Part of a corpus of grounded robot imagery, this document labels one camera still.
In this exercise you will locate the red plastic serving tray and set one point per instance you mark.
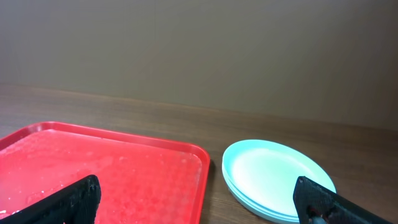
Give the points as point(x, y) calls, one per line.
point(142, 179)

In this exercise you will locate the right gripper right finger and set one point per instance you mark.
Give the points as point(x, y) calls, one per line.
point(316, 204)

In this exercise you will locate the white round plate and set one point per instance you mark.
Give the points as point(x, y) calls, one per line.
point(258, 213)

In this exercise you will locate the light blue plate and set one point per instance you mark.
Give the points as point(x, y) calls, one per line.
point(266, 173)
point(229, 184)

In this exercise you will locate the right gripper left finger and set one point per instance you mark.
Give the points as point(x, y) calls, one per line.
point(75, 204)

